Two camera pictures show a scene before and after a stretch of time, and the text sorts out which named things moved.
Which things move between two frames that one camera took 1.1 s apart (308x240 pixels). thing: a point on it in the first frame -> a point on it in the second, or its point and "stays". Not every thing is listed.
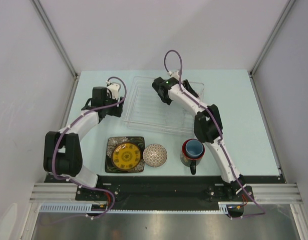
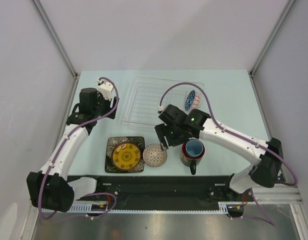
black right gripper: [190, 88] -> [162, 130]
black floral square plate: [112, 142] stays
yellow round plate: [126, 156] stays
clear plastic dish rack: [144, 107] stays
